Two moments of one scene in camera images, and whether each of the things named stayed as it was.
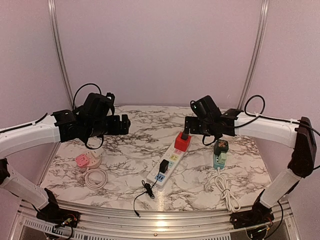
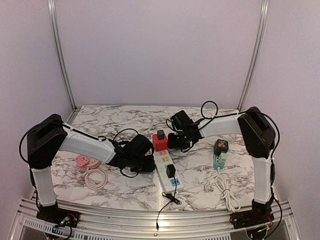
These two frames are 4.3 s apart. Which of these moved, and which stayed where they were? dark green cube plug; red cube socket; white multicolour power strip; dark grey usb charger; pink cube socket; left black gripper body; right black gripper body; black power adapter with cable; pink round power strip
Moved: white multicolour power strip; red cube socket; black power adapter with cable; dark grey usb charger; right black gripper body; left black gripper body
Stayed: pink cube socket; pink round power strip; dark green cube plug
